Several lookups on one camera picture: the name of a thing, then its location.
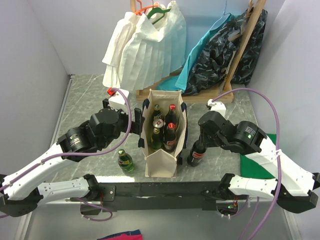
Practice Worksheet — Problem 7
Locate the silver beverage can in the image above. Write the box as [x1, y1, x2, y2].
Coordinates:
[152, 118, 165, 132]

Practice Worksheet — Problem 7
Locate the green bottle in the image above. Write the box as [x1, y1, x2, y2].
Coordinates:
[151, 104, 164, 123]
[149, 128, 163, 151]
[117, 149, 134, 172]

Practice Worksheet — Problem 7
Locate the cola glass bottle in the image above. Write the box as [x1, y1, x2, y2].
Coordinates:
[164, 103, 179, 127]

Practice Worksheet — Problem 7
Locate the cream canvas tote bag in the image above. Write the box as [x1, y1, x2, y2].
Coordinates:
[139, 90, 188, 178]

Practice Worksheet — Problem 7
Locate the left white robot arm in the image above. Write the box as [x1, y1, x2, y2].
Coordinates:
[0, 99, 145, 217]

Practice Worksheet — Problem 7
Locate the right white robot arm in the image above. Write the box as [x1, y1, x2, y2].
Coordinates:
[198, 111, 320, 214]

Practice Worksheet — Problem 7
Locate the wooden clothes rack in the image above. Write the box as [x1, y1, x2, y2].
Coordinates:
[136, 0, 266, 104]

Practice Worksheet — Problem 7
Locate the green cloth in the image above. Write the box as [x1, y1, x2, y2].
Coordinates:
[239, 133, 279, 179]

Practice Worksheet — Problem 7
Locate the teal shirt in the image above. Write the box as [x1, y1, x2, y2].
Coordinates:
[156, 13, 236, 93]

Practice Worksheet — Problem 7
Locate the dark patterned garment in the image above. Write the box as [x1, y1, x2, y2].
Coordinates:
[183, 9, 268, 96]

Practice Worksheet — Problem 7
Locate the black base beam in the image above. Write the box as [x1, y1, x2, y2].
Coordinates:
[69, 179, 253, 213]

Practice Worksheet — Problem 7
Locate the white pleated garment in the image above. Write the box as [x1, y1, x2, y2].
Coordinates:
[102, 0, 187, 91]

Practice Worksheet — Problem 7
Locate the pink and blue cloth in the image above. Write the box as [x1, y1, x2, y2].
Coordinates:
[97, 229, 143, 240]

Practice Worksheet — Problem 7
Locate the orange hanger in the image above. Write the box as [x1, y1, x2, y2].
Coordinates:
[132, 0, 159, 16]

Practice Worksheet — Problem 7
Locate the green hanger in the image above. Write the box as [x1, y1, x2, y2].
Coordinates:
[146, 5, 172, 25]

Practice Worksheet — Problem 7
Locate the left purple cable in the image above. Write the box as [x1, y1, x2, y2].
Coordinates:
[0, 87, 133, 222]

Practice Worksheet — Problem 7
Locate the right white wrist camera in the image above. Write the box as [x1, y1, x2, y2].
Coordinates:
[206, 99, 227, 117]

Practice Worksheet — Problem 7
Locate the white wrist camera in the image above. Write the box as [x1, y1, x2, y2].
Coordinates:
[107, 87, 128, 114]
[206, 99, 227, 117]

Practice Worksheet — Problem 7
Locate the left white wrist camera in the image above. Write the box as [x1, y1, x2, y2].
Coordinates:
[107, 87, 128, 114]

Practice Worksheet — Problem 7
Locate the blue wire hanger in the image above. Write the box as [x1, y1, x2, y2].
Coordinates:
[209, 0, 228, 31]

